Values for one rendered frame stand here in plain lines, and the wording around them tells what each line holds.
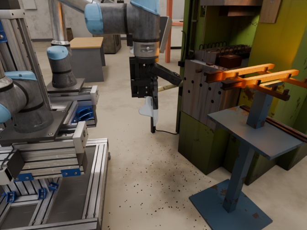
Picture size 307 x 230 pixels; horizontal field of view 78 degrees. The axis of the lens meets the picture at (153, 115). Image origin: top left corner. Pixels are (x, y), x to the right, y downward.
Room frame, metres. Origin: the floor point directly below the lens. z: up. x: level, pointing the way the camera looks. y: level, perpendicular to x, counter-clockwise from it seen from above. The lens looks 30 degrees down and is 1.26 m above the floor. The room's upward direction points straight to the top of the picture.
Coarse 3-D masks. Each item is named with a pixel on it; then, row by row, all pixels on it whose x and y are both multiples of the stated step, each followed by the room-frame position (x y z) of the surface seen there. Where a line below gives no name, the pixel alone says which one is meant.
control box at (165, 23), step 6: (162, 18) 1.73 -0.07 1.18; (168, 18) 1.70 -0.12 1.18; (162, 24) 1.70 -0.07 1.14; (168, 24) 1.70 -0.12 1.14; (162, 30) 1.67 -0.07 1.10; (168, 30) 1.71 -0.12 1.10; (162, 36) 1.64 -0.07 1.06; (168, 36) 1.71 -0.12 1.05; (162, 42) 1.62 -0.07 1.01; (162, 48) 1.63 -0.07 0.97
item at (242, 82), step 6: (276, 72) 0.88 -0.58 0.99; (282, 72) 0.88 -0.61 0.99; (288, 72) 0.88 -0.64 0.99; (294, 72) 0.89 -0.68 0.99; (240, 78) 0.77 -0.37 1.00; (246, 78) 0.78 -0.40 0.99; (252, 78) 0.78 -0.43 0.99; (258, 78) 0.79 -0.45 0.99; (264, 78) 0.80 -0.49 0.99; (270, 78) 0.82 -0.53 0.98; (276, 78) 0.84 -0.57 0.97; (222, 84) 0.73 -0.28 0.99; (228, 84) 0.72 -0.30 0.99; (234, 84) 0.74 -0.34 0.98; (240, 84) 0.75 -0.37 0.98; (246, 84) 0.76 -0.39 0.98
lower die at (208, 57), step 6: (210, 48) 1.49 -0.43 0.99; (234, 48) 1.48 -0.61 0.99; (246, 48) 1.49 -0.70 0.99; (198, 54) 1.44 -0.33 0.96; (204, 54) 1.39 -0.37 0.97; (210, 54) 1.35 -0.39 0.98; (216, 54) 1.31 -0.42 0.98; (222, 54) 1.34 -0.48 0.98; (204, 60) 1.39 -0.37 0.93; (210, 60) 1.34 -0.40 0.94
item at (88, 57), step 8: (72, 40) 4.21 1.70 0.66; (80, 40) 4.21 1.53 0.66; (88, 40) 4.21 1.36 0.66; (96, 40) 4.21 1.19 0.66; (72, 48) 3.43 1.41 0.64; (80, 48) 3.47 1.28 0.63; (88, 48) 3.50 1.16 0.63; (96, 48) 3.52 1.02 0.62; (72, 56) 3.44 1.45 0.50; (80, 56) 3.47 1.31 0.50; (88, 56) 3.49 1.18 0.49; (96, 56) 3.52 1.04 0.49; (104, 56) 4.68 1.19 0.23; (72, 64) 3.44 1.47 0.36; (80, 64) 3.46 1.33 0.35; (88, 64) 3.49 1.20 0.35; (96, 64) 3.52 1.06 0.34; (104, 64) 4.67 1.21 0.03; (72, 72) 3.43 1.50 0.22; (80, 72) 3.46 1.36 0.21; (88, 72) 3.48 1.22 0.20; (96, 72) 3.51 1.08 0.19; (88, 80) 3.48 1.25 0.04; (96, 80) 3.51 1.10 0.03
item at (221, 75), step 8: (264, 64) 1.01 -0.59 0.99; (272, 64) 1.01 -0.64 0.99; (208, 72) 0.84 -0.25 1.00; (216, 72) 0.84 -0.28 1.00; (224, 72) 0.86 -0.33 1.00; (232, 72) 0.88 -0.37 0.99; (240, 72) 0.90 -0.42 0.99; (248, 72) 0.93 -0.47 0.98; (208, 80) 0.82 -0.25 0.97; (216, 80) 0.84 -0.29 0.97
